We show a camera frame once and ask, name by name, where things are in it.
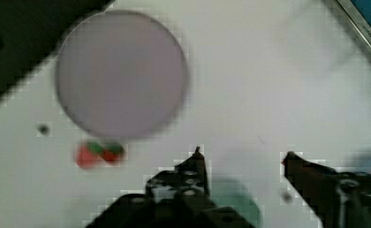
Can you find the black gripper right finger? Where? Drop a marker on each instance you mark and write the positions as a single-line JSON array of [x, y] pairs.
[[338, 199]]

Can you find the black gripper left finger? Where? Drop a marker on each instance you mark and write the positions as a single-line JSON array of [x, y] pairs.
[[172, 199]]

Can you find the green mug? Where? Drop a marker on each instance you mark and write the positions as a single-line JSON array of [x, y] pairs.
[[231, 192]]

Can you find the red strawberry toy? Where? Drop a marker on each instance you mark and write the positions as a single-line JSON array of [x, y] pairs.
[[88, 155], [110, 153]]

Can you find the grey round plate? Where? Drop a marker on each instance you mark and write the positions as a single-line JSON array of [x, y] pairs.
[[121, 74]]

